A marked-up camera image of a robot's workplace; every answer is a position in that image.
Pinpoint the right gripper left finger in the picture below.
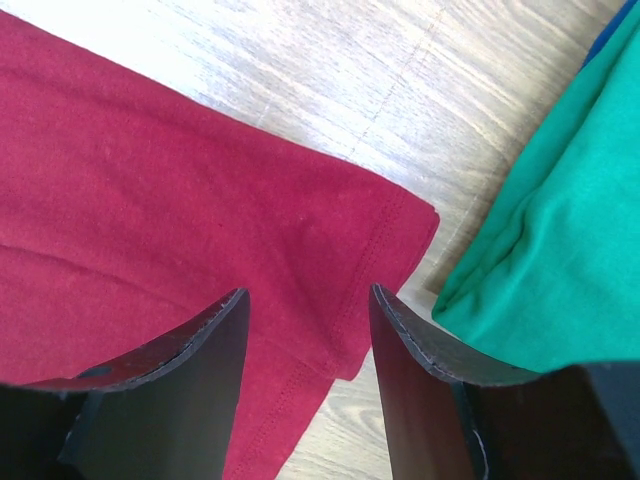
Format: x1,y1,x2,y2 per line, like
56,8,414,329
1,289,250,479

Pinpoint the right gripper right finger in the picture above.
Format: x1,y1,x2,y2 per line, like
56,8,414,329
369,284,639,479

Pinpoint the red t shirt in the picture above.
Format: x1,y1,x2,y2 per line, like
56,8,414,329
1,13,439,479

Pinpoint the folded green t shirt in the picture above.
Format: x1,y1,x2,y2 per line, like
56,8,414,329
432,3,639,372

